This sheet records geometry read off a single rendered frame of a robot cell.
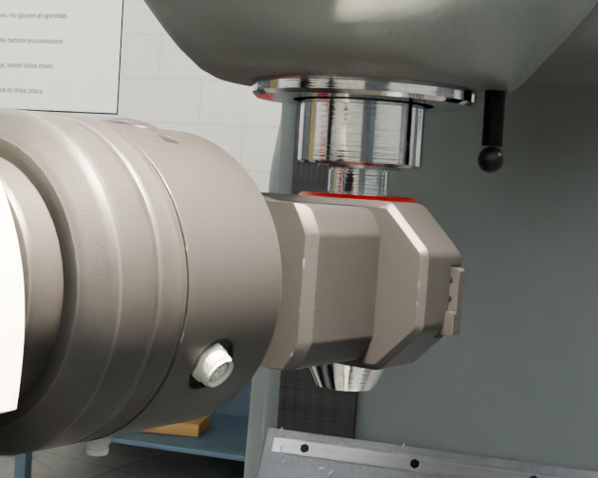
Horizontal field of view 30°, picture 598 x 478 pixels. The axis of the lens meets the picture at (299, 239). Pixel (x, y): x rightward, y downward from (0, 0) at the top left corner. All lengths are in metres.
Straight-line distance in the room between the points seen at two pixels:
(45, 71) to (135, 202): 5.15
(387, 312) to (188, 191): 0.10
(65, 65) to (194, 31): 4.99
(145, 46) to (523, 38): 4.83
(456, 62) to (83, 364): 0.17
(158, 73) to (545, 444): 4.44
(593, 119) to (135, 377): 0.55
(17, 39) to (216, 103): 1.08
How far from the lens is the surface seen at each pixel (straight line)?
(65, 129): 0.28
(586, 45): 0.53
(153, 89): 5.14
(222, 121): 4.99
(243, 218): 0.30
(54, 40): 5.41
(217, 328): 0.29
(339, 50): 0.35
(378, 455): 0.81
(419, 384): 0.81
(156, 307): 0.27
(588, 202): 0.78
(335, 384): 0.42
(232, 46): 0.37
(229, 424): 4.72
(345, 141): 0.40
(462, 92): 0.40
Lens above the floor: 1.27
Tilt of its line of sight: 3 degrees down
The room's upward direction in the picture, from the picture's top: 4 degrees clockwise
